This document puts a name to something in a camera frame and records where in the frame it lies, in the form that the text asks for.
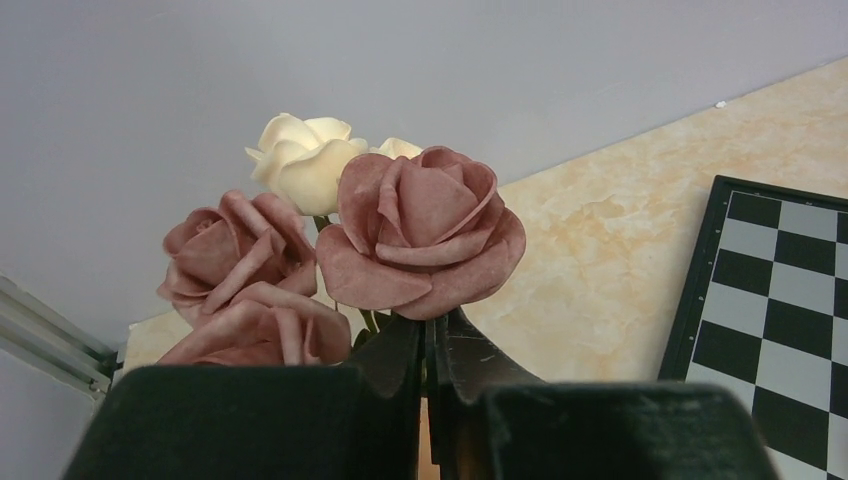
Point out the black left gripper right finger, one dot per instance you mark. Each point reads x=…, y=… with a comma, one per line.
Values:
x=492, y=419

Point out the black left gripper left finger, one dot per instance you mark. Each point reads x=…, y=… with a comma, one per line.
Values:
x=356, y=420

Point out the pink rose stem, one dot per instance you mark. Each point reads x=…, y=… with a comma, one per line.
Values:
x=419, y=236
x=266, y=326
x=217, y=252

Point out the cream rose stem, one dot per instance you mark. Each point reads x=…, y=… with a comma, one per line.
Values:
x=394, y=147
x=302, y=160

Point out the black white chessboard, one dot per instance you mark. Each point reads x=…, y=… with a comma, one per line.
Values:
x=763, y=314

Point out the aluminium frame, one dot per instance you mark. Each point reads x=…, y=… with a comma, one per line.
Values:
x=38, y=335

